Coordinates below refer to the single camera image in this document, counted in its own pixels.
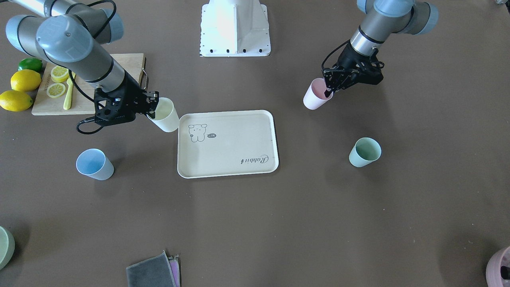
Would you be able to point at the pink bowl with ice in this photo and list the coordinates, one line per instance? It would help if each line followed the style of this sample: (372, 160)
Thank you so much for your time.
(497, 270)

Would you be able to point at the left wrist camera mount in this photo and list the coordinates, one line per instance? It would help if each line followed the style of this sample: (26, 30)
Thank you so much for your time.
(368, 71)

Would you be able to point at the wooden cutting board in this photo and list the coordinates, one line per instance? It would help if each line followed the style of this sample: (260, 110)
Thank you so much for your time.
(46, 106)

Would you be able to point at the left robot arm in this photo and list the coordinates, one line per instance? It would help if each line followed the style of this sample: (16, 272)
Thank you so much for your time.
(385, 17)

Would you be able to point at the pale yellow cup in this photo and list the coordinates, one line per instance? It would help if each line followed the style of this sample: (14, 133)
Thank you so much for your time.
(166, 117)

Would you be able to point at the lemon slice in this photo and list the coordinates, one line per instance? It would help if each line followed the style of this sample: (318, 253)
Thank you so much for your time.
(56, 90)
(59, 74)

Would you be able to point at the green cup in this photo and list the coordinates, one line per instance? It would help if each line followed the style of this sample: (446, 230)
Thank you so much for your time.
(365, 151)

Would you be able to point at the whole yellow lemon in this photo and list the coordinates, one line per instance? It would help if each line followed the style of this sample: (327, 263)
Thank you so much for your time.
(25, 80)
(15, 101)

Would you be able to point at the beige rabbit tray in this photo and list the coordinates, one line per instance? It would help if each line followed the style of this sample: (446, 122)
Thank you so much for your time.
(227, 143)

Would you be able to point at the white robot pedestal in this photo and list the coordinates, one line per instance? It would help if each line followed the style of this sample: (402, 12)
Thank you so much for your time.
(234, 28)

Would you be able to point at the grey folded cloth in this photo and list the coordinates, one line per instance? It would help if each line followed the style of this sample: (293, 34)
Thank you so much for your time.
(159, 271)

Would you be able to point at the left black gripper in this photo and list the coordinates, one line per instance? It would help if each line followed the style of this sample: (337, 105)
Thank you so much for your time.
(347, 59)

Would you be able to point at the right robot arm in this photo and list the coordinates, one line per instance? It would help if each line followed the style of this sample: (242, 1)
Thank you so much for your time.
(71, 34)

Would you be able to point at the green lime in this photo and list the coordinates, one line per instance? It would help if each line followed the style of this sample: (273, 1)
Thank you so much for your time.
(33, 64)

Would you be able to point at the mint green bowl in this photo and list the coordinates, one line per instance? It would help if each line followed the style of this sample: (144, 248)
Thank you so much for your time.
(7, 246)

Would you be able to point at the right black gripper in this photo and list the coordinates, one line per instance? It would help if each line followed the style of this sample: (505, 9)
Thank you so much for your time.
(130, 92)

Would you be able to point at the yellow plastic knife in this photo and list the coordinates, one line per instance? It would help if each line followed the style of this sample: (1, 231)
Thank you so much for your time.
(70, 86)

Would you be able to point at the blue cup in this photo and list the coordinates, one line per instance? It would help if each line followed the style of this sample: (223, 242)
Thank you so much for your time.
(95, 164)

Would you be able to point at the pink cup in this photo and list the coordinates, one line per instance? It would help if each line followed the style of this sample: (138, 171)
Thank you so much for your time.
(317, 94)

